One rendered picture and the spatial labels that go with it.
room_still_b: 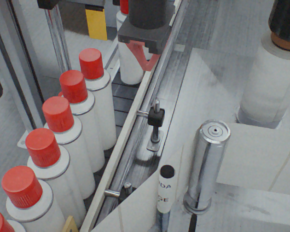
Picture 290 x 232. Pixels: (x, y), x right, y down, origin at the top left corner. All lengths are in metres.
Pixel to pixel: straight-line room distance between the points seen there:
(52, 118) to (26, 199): 0.10
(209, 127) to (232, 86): 0.35
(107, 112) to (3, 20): 0.20
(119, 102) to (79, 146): 0.26
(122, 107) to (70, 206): 0.28
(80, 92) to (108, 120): 0.12
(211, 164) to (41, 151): 0.21
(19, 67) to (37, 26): 0.50
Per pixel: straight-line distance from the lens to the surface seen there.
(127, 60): 0.67
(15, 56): 0.55
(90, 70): 0.47
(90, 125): 0.48
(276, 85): 0.57
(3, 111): 0.80
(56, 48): 0.55
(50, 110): 0.40
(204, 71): 0.77
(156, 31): 0.48
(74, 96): 0.44
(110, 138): 0.58
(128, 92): 0.70
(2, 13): 0.51
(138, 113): 0.62
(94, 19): 0.52
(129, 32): 0.47
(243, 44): 0.96
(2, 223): 0.34
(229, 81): 0.75
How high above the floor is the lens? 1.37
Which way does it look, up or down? 48 degrees down
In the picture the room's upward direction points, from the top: straight up
